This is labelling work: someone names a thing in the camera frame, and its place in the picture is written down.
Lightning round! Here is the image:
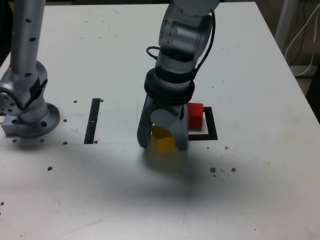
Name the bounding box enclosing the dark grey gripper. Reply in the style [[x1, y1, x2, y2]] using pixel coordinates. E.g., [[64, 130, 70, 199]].
[[136, 94, 189, 153]]

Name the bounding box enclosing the yellow cube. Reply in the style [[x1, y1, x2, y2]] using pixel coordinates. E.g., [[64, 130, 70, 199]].
[[149, 125, 176, 153]]

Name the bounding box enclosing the red cube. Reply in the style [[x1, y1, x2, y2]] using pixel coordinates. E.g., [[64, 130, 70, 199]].
[[187, 102, 205, 131]]

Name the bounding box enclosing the black tape square outline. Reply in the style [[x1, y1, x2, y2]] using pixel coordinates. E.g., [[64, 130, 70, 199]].
[[186, 106, 219, 142]]

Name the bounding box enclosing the black tape strip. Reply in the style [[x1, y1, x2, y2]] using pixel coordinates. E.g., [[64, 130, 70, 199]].
[[83, 98, 101, 145]]

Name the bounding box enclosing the white cable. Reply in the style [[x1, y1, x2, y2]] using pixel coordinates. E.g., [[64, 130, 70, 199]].
[[284, 9, 320, 66], [294, 22, 320, 76]]

